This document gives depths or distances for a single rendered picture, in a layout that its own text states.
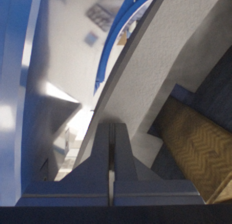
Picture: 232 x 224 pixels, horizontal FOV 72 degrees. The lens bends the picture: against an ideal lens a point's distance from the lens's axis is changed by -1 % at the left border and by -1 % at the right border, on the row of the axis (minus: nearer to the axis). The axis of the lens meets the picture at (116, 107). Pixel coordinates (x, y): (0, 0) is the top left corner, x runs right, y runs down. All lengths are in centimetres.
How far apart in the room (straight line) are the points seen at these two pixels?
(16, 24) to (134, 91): 13
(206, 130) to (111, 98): 17
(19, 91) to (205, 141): 25
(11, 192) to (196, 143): 27
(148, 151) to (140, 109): 23
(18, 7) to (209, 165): 28
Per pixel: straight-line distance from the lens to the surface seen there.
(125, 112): 16
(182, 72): 35
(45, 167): 35
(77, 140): 981
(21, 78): 20
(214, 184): 24
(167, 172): 34
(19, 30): 20
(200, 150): 27
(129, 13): 209
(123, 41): 758
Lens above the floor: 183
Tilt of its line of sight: 17 degrees up
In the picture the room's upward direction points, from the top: 180 degrees counter-clockwise
